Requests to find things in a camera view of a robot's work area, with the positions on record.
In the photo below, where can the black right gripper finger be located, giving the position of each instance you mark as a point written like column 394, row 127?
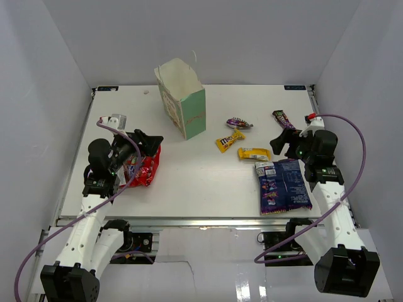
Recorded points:
column 289, row 133
column 278, row 143

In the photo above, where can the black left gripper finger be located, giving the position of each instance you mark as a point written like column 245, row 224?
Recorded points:
column 150, row 144
column 139, row 134

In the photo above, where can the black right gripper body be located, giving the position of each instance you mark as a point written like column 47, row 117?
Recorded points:
column 300, row 148

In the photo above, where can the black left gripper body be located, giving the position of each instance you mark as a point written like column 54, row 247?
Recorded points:
column 123, row 150

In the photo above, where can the red candy bag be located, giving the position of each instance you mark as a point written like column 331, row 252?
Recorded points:
column 146, row 173

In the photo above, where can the yellow M&M's packet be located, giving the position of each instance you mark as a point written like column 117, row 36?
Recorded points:
column 225, row 143

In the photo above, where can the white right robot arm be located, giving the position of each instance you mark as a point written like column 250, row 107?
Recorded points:
column 342, row 263

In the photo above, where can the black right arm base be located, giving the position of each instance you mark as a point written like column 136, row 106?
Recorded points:
column 269, row 239

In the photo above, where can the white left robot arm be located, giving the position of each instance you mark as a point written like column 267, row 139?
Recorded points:
column 75, row 274

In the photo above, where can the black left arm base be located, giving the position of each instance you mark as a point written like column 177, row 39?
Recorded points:
column 136, row 241

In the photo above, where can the blue purple snack bag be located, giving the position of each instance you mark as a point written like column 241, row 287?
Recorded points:
column 281, row 187

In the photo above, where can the green paper gift bag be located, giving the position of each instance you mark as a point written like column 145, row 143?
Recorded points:
column 183, row 97

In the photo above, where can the dark purple candy bar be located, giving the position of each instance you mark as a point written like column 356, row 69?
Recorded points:
column 282, row 119

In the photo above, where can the yellow wrapped snack bar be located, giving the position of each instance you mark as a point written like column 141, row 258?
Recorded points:
column 260, row 154

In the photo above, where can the purple chocolate egg candy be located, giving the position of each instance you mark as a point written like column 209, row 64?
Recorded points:
column 237, row 123

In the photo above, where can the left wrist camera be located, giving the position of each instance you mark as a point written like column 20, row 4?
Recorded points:
column 117, row 121

